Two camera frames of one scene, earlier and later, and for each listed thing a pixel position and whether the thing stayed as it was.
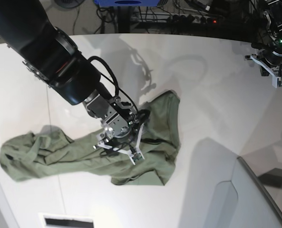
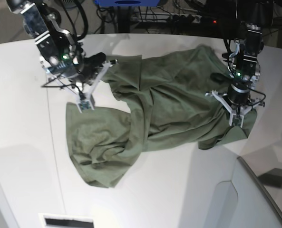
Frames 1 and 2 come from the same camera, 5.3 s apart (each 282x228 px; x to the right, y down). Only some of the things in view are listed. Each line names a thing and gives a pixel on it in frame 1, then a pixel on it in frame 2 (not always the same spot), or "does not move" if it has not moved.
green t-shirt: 49,150 → 173,104
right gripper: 273,56 → 243,77
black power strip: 189,19 does not move
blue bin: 127,3 does not move
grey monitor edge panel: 268,192 does not move
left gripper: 121,127 → 66,62
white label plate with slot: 59,221 does not move
